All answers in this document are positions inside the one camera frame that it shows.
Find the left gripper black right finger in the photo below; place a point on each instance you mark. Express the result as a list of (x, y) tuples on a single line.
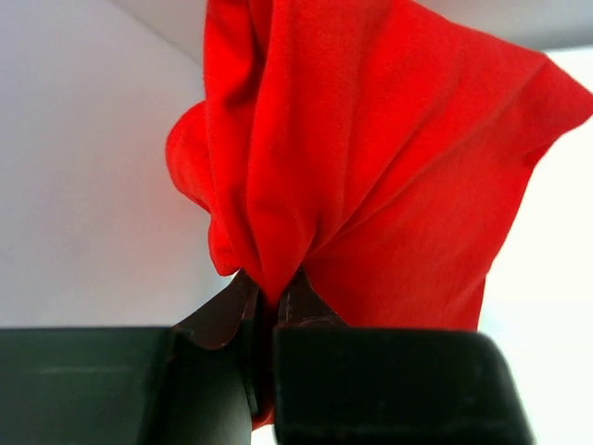
[(337, 384)]

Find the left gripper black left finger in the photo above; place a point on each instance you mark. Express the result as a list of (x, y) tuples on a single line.
[(191, 383)]

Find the red t-shirt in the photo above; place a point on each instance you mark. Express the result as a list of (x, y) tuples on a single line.
[(376, 145)]

